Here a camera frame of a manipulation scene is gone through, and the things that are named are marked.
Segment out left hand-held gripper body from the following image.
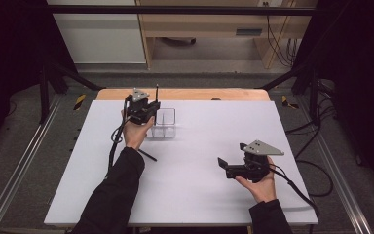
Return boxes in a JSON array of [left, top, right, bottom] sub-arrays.
[[125, 87, 151, 126]]

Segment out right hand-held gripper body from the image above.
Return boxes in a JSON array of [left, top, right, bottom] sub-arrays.
[[225, 139, 285, 183]]

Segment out black pen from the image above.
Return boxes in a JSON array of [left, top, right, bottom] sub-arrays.
[[137, 148, 159, 163], [154, 83, 160, 126]]

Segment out clear plastic pen holder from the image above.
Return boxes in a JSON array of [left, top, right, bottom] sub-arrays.
[[145, 107, 177, 140]]

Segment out person's right hand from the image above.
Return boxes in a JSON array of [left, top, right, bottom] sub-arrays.
[[234, 155, 278, 204]]

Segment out person's left hand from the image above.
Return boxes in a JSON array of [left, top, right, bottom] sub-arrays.
[[120, 110, 156, 151]]

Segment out white table cover sheet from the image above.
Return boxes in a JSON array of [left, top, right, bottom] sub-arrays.
[[43, 99, 319, 227]]

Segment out wooden table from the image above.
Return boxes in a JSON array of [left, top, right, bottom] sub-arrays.
[[95, 87, 271, 101]]

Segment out yellow black floor tape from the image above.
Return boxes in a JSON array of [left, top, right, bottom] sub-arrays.
[[280, 95, 300, 110], [73, 94, 88, 111]]

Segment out white cabinet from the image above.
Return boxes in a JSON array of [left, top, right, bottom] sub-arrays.
[[47, 0, 147, 64]]

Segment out black metal stand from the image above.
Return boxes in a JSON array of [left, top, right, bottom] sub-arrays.
[[38, 61, 106, 125], [259, 61, 321, 122]]

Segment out wooden desk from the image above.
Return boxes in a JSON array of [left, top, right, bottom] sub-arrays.
[[135, 0, 318, 70]]

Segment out black curtain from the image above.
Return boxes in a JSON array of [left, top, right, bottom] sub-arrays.
[[0, 0, 52, 154], [300, 0, 374, 199]]

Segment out left hand-held gripper cable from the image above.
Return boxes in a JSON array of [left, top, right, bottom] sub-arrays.
[[107, 97, 133, 171]]

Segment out hand-held gripper cable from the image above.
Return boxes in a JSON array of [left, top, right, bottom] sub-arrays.
[[267, 164, 320, 219], [107, 97, 133, 171]]

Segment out right hand-held gripper cable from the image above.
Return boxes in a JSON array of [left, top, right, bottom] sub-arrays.
[[267, 164, 320, 219]]

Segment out black floor cables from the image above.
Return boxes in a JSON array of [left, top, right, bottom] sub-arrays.
[[285, 79, 336, 198]]

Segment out aluminium floor rail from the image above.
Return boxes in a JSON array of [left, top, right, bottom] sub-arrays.
[[0, 94, 63, 234], [296, 96, 374, 234]]

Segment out black horizontal frame bar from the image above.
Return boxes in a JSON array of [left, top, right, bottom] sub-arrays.
[[45, 4, 319, 17]]

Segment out hanging black cables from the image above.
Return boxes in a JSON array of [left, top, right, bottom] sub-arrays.
[[265, 2, 302, 68]]

